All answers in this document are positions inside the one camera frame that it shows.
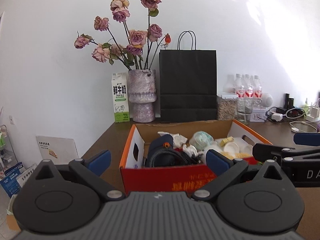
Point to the pack of water bottles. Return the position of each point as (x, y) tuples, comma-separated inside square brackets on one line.
[(244, 86)]

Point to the white charger with cables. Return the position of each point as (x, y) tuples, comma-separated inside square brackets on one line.
[(297, 118)]

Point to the clear jar with seeds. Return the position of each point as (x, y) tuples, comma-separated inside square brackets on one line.
[(226, 106)]

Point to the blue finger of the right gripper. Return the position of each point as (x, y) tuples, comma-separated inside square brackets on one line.
[(307, 138)]

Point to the white board leaning on wall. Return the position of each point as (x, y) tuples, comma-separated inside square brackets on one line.
[(59, 150)]

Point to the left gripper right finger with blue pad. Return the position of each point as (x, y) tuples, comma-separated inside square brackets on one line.
[(227, 172)]

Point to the empty drinking glass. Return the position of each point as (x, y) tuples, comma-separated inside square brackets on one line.
[(244, 108)]

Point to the white green milk carton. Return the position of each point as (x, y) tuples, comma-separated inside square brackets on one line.
[(120, 98)]

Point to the wire shelf rack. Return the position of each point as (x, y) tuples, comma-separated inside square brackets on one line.
[(7, 153)]

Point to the purple textured vase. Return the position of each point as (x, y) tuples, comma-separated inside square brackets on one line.
[(142, 94)]

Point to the black paper bag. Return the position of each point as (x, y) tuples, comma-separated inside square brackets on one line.
[(188, 82)]

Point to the cardboard box orange rim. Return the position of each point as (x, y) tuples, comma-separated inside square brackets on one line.
[(188, 178)]

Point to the blue white booklets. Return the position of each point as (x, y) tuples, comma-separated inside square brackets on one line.
[(16, 177)]

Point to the white round speaker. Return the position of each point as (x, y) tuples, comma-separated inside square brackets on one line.
[(266, 100)]

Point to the dried rose bouquet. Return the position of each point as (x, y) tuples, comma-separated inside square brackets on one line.
[(142, 45)]

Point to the white plastic container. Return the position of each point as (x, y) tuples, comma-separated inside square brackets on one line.
[(234, 147)]

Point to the white tissue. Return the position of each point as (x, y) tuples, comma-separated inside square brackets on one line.
[(177, 140)]

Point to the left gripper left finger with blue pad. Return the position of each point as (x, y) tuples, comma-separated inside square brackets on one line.
[(89, 172)]

